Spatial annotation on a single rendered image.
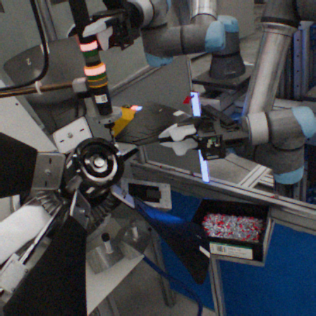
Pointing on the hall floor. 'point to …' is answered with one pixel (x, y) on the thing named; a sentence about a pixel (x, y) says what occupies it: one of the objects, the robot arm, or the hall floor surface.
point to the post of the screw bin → (216, 286)
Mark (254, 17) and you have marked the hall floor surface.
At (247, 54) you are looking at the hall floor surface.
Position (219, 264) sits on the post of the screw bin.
